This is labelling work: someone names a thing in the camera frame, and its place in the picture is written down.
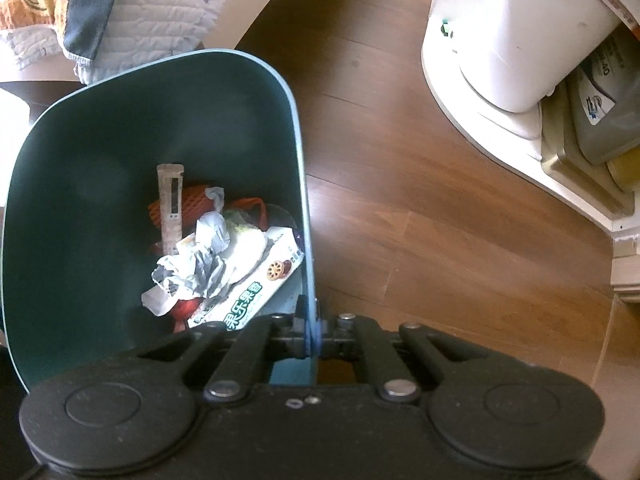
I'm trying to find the white paper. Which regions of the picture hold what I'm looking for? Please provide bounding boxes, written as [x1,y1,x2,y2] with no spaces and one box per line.
[141,211,230,316]

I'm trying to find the quilted blue white bedspread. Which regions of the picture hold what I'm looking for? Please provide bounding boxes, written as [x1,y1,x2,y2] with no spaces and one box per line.
[0,0,281,86]

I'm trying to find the orange net bag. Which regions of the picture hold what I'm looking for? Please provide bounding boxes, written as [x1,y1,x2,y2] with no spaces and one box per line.
[146,184,269,233]

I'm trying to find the beige stick wrapper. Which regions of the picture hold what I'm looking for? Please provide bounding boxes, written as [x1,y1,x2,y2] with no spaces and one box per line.
[156,164,184,256]

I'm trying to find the grey flat packages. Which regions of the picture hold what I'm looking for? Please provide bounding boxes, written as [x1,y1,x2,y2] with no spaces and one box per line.
[541,25,639,220]

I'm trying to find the white cylindrical container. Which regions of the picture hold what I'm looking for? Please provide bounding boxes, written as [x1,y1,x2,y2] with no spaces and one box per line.
[454,0,620,113]

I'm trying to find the wilted cabbage leaf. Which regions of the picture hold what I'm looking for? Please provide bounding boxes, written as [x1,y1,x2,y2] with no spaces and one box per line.
[224,209,264,240]

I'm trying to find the small green clip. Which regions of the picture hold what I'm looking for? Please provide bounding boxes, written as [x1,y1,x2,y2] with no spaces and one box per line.
[440,18,454,39]

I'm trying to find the white green snack package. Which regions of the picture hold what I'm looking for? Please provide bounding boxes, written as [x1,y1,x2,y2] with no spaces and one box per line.
[186,226,305,330]

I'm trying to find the teal plastic trash bin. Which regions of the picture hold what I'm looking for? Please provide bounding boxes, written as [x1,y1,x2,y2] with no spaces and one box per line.
[1,49,312,389]

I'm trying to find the white shelf unit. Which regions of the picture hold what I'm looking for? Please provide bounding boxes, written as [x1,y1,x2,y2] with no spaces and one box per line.
[421,0,639,304]

